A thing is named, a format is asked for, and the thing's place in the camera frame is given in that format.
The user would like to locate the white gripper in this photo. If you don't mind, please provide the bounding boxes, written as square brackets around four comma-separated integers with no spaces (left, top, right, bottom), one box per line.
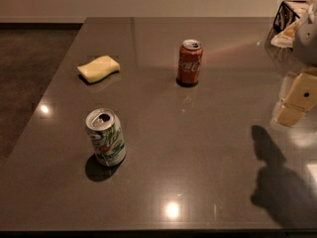
[272,2,317,127]

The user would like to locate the white green 7up can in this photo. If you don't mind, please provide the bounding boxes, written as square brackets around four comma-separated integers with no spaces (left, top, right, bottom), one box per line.
[85,108,126,167]

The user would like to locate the red Coca-Cola can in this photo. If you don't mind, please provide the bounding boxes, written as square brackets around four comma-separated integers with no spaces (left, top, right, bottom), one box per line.
[176,39,203,86]

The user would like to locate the yellow sponge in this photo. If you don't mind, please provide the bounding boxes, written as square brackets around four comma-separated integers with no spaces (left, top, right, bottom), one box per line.
[77,56,120,83]

